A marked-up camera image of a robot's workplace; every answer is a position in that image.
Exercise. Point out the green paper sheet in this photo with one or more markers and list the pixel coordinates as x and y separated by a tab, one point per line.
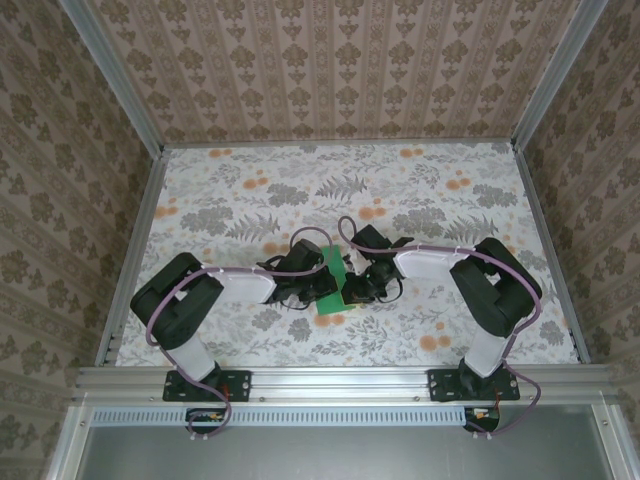
330	307

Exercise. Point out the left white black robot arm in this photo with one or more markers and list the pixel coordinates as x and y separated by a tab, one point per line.
172	305

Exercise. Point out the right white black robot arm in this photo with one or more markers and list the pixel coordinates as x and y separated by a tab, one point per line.
500	290

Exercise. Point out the grey metal cabinet top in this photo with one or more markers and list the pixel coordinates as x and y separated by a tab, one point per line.
340	455

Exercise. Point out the black power connector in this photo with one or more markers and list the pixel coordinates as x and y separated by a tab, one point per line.
205	417
482	416

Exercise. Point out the aluminium mounting rail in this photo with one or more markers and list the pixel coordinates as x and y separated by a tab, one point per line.
340	385

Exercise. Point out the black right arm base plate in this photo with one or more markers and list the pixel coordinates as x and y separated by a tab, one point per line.
440	385

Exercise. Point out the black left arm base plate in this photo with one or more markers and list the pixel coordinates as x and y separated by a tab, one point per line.
240	385

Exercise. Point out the aluminium side rail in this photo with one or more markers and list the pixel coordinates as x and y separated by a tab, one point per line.
147	210
537	210

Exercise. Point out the aluminium frame post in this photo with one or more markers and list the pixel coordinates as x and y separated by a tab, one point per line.
557	75
117	75

